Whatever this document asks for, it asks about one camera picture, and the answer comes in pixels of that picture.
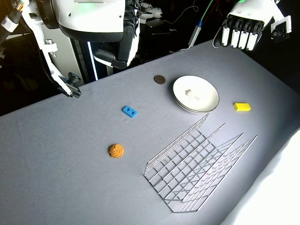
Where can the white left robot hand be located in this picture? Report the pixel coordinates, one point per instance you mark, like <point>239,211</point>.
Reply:
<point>246,14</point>

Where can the white plate thin dark rim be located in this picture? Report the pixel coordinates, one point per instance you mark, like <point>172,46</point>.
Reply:
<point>201,89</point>
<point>191,111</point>

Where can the grey adapter with blue plug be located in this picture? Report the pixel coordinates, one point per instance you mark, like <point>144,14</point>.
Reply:
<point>194,35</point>

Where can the grey box device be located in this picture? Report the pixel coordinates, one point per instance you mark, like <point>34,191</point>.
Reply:
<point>154,23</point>

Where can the yellow rectangular block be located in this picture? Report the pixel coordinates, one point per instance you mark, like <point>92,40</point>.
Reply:
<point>242,107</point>

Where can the spare white robot hand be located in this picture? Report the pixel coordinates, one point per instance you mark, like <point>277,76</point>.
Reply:
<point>152,11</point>

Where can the brown round disc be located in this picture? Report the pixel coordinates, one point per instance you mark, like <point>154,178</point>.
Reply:
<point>159,79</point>

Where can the blue block with two holes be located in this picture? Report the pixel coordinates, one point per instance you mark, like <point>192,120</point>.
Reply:
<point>129,111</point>

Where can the robot column with light strip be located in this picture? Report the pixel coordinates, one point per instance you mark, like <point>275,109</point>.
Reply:
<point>63,56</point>

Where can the orange swirl cookie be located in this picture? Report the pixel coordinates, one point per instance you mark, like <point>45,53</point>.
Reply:
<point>116,151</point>

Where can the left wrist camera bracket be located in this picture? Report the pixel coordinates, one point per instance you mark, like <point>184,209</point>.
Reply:
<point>286,25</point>

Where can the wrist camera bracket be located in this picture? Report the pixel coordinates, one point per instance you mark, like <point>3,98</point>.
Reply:
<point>50,47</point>
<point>286,25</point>

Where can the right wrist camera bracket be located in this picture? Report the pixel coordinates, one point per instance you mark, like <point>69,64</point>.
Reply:
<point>50,47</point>

